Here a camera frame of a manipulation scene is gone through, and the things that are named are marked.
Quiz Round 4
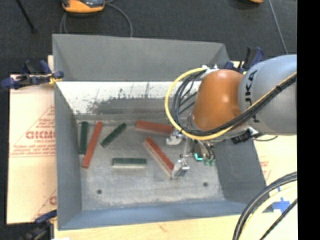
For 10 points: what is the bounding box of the grey metal bin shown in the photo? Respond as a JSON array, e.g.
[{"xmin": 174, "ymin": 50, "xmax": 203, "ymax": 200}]
[{"xmin": 51, "ymin": 33, "xmax": 270, "ymax": 231}]

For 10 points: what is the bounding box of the dark green flat block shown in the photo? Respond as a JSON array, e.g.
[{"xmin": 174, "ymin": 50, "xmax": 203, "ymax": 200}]
[
  {"xmin": 111, "ymin": 157, "xmax": 148, "ymax": 170},
  {"xmin": 99, "ymin": 122, "xmax": 128, "ymax": 149},
  {"xmin": 78, "ymin": 120, "xmax": 89, "ymax": 156}
]

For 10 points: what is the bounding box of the red-brown flat block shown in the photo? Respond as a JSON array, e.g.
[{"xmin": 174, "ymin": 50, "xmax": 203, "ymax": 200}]
[
  {"xmin": 81, "ymin": 121, "xmax": 104, "ymax": 169},
  {"xmin": 134, "ymin": 119, "xmax": 175, "ymax": 136},
  {"xmin": 142, "ymin": 136, "xmax": 175, "ymax": 180}
]

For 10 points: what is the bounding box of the black cylinder on white bracket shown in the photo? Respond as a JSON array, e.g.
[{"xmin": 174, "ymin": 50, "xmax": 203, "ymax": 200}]
[{"xmin": 230, "ymin": 128, "xmax": 260, "ymax": 145}]

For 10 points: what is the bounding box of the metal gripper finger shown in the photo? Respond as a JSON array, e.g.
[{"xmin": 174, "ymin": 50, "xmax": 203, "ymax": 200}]
[
  {"xmin": 171, "ymin": 159, "xmax": 182, "ymax": 181},
  {"xmin": 179, "ymin": 159, "xmax": 191, "ymax": 178}
]

